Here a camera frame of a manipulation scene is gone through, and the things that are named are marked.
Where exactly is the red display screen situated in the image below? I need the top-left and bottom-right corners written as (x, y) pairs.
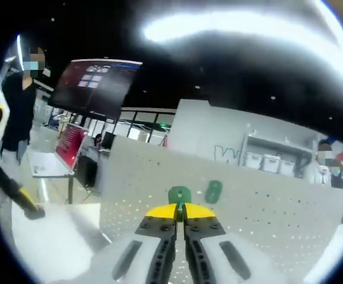
top-left (55, 123), bottom-right (88, 176)

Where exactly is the shelf with white bins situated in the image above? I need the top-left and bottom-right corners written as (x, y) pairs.
top-left (242, 131), bottom-right (319, 180)

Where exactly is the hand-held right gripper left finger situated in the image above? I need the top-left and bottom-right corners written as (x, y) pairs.
top-left (90, 203), bottom-right (179, 284)

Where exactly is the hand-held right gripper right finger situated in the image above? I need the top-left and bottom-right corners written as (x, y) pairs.
top-left (182, 202), bottom-right (274, 284)

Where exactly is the green hook assembly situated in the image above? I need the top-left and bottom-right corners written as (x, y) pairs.
top-left (168, 185), bottom-right (193, 205)
top-left (204, 179), bottom-right (223, 205)

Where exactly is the ceiling light strip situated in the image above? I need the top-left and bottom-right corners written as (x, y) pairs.
top-left (140, 8), bottom-right (343, 57)

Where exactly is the white office desk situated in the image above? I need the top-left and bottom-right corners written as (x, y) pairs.
top-left (26, 150), bottom-right (78, 179)

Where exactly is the black computer case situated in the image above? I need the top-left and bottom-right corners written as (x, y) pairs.
top-left (75, 154), bottom-right (98, 189)

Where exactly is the black computer monitor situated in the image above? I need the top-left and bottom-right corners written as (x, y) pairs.
top-left (101, 131), bottom-right (118, 150)

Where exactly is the white perforated mounting plate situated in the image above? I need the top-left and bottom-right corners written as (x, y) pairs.
top-left (99, 134), bottom-right (343, 269)

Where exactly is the large dark wall screen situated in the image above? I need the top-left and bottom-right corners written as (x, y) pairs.
top-left (47, 59), bottom-right (144, 118)

